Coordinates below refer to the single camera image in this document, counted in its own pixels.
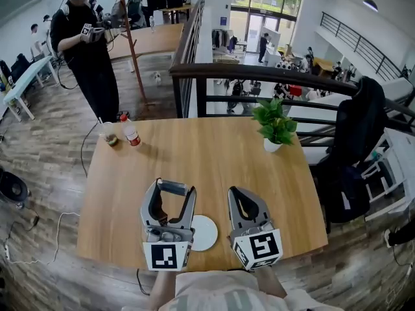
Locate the person's left forearm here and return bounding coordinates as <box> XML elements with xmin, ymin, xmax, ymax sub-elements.
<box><xmin>147</xmin><ymin>268</ymin><xmax>178</xmax><ymax>311</ymax></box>

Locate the black jacket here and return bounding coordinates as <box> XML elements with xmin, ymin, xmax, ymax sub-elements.
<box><xmin>335</xmin><ymin>76</ymin><xmax>389</xmax><ymax>167</ymax></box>

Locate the clear plastic drink cup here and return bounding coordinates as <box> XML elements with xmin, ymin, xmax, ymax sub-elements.
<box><xmin>98</xmin><ymin>117</ymin><xmax>119</xmax><ymax>148</ymax></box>

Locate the white round plate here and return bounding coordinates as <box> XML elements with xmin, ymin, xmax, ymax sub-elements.
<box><xmin>190</xmin><ymin>214</ymin><xmax>219</xmax><ymax>252</ymax></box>

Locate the wooden background desk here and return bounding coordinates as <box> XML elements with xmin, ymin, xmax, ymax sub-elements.
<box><xmin>106</xmin><ymin>23</ymin><xmax>185</xmax><ymax>62</ymax></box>

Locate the black floor fan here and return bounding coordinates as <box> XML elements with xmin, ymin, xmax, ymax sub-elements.
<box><xmin>0</xmin><ymin>168</ymin><xmax>32</xmax><ymax>207</ymax></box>

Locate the red label plastic bottle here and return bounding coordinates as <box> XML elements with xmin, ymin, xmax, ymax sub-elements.
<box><xmin>119</xmin><ymin>113</ymin><xmax>142</xmax><ymax>147</ymax></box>

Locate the white floor cable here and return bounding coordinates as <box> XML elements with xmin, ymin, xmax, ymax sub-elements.
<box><xmin>4</xmin><ymin>211</ymin><xmax>80</xmax><ymax>266</ymax></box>

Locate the small grey item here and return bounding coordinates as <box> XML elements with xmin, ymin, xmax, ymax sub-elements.
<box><xmin>160</xmin><ymin>179</ymin><xmax>190</xmax><ymax>197</ymax></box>

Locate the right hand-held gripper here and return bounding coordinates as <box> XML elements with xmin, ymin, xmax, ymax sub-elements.
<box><xmin>227</xmin><ymin>186</ymin><xmax>284</xmax><ymax>271</ymax></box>

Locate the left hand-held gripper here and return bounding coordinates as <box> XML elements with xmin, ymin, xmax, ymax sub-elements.
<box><xmin>140</xmin><ymin>178</ymin><xmax>198</xmax><ymax>271</ymax></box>

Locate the green potted plant white pot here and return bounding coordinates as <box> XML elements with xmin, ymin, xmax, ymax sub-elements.
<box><xmin>251</xmin><ymin>97</ymin><xmax>298</xmax><ymax>154</ymax></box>

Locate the black floor cable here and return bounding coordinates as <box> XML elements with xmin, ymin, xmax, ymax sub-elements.
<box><xmin>80</xmin><ymin>121</ymin><xmax>100</xmax><ymax>178</ymax></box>

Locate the black office chair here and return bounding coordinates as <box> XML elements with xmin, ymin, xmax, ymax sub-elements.
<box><xmin>311</xmin><ymin>76</ymin><xmax>389</xmax><ymax>233</ymax></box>

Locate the person's right forearm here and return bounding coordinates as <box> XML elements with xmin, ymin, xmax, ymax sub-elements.
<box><xmin>255</xmin><ymin>265</ymin><xmax>288</xmax><ymax>300</ymax></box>

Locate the person's beige shirt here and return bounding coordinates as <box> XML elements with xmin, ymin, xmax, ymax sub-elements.
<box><xmin>121</xmin><ymin>269</ymin><xmax>345</xmax><ymax>311</ymax></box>

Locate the black metal railing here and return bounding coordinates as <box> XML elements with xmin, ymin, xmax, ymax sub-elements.
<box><xmin>168</xmin><ymin>0</ymin><xmax>415</xmax><ymax>144</ymax></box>

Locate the white shelf rack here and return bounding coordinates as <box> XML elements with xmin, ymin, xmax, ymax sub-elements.
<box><xmin>360</xmin><ymin>127</ymin><xmax>415</xmax><ymax>222</ymax></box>

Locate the brown wooden coat rack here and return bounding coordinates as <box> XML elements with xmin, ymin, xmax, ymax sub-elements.
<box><xmin>113</xmin><ymin>0</ymin><xmax>157</xmax><ymax>107</ymax></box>

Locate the white long table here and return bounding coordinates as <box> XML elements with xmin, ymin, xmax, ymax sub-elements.
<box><xmin>3</xmin><ymin>55</ymin><xmax>60</xmax><ymax>123</ymax></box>

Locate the black cable under table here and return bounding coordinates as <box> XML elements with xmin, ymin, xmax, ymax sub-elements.
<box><xmin>136</xmin><ymin>268</ymin><xmax>152</xmax><ymax>297</ymax></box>

